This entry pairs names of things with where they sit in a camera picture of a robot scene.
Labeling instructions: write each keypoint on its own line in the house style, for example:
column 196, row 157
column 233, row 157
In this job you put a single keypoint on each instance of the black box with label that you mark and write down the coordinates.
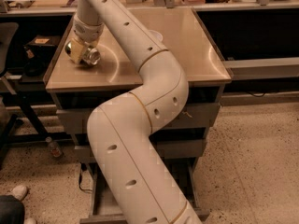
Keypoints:
column 44, row 46

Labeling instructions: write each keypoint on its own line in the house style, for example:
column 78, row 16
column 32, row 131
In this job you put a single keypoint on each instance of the open bottom drawer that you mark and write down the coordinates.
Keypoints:
column 105, row 210

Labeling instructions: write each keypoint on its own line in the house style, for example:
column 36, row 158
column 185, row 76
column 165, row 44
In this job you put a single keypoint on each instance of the black office chair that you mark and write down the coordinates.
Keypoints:
column 7, row 31

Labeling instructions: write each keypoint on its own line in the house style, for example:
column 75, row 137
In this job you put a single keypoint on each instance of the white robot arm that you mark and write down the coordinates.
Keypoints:
column 119, row 129

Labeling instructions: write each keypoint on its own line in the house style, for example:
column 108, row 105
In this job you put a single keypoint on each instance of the plastic bottle on floor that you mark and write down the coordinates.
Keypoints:
column 54, row 147

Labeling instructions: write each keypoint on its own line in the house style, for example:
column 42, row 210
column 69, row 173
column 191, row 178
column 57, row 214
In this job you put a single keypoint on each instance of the white shoe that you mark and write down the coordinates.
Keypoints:
column 19, row 192

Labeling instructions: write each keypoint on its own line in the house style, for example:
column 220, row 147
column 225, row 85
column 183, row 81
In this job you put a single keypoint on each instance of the dark trouser leg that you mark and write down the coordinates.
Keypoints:
column 11, row 210

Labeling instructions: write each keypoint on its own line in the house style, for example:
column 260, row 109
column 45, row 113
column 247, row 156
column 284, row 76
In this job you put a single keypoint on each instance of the white ceramic bowl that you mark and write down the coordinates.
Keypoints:
column 158, row 35

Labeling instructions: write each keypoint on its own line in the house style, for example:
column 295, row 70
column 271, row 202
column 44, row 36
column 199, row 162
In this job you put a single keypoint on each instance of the top drawer front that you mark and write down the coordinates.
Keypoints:
column 192, row 116

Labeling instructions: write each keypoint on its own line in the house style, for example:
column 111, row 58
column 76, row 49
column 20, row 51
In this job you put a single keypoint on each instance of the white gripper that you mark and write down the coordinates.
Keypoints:
column 88, row 32

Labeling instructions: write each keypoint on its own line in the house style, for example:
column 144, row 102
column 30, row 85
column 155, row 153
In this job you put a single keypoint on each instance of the green soda can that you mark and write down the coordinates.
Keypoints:
column 92, row 55

